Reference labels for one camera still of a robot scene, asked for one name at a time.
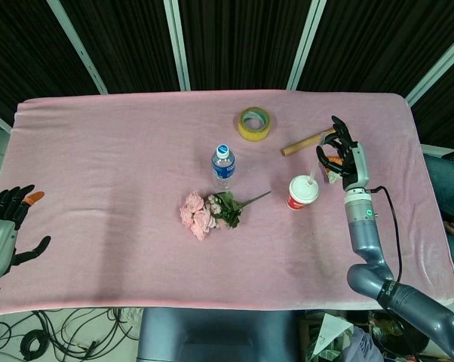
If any pink artificial flower bouquet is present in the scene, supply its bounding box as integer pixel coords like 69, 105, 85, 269
179, 190, 272, 241

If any black floor cable tangle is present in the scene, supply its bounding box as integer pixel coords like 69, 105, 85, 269
0, 307, 142, 362

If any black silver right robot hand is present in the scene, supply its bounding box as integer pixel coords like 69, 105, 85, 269
315, 115, 371, 192

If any crumpled snack packet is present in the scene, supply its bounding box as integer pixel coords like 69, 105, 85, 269
323, 154, 343, 185

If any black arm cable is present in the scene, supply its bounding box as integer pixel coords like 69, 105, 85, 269
366, 186, 403, 283

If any clear bottle with blue label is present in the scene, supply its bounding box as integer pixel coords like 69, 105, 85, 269
210, 143, 237, 191

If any translucent white straw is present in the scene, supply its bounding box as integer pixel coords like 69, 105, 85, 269
306, 132, 325, 186

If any wooden rolling pin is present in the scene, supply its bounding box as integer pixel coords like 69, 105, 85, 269
281, 127, 336, 157

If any white folded paper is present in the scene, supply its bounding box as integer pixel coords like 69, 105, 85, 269
311, 312, 354, 357

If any red white paper cup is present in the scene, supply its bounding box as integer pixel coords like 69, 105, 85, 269
286, 174, 321, 214

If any yellow packing tape roll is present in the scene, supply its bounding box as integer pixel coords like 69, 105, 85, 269
237, 106, 276, 143

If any blue grey robot torso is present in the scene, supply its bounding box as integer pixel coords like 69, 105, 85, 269
138, 307, 300, 362

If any person's leg in jeans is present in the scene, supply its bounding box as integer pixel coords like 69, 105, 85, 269
424, 153, 454, 284

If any pink table cloth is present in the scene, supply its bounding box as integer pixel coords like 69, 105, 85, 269
0, 89, 454, 318

